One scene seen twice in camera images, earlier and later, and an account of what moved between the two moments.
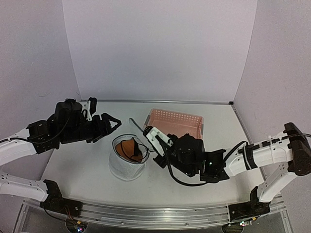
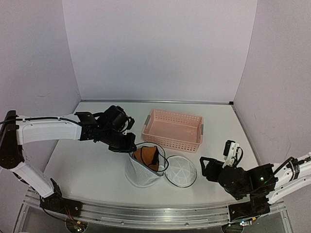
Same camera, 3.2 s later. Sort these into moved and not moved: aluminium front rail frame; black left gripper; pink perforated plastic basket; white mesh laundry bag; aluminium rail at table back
Moved: black left gripper; white mesh laundry bag
Not moved: aluminium rail at table back; aluminium front rail frame; pink perforated plastic basket
